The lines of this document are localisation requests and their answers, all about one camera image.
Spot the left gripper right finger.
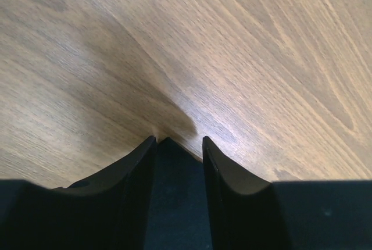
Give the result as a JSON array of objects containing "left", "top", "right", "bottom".
[{"left": 202, "top": 137, "right": 371, "bottom": 249}]

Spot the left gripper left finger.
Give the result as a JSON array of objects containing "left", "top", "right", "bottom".
[{"left": 1, "top": 136, "right": 157, "bottom": 249}]

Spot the black t shirt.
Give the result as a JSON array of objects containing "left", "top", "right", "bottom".
[{"left": 144, "top": 138, "right": 213, "bottom": 250}]

